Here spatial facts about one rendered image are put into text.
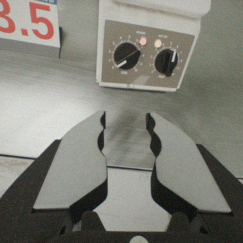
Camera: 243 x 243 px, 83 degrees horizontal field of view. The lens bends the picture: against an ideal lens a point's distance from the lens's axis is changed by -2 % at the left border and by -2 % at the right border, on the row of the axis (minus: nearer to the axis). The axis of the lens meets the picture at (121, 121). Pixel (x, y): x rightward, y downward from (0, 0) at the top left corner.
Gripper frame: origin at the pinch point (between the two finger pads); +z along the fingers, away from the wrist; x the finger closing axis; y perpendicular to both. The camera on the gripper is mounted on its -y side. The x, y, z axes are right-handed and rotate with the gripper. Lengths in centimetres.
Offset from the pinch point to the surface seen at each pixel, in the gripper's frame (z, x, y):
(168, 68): 8.5, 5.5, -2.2
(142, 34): 9.6, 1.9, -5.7
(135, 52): 7.7, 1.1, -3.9
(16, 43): 11.9, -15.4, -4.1
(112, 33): 9.0, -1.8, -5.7
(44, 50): 12.1, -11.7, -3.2
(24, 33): 12.0, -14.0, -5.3
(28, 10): 11.6, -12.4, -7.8
